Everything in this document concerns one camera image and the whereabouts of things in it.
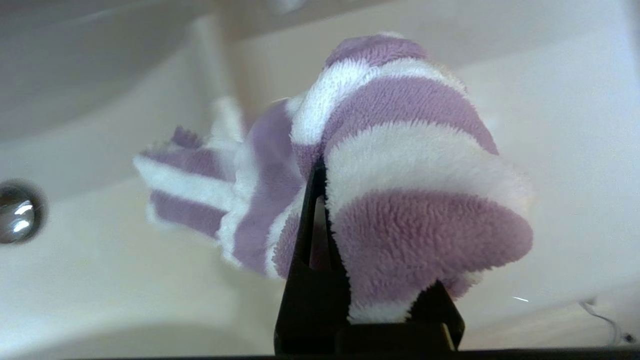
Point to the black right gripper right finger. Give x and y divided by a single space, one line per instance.
435 320

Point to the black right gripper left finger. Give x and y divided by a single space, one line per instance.
312 300

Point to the purple white striped towel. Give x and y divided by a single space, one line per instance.
410 200

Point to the chrome drain stopper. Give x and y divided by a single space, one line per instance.
17 215

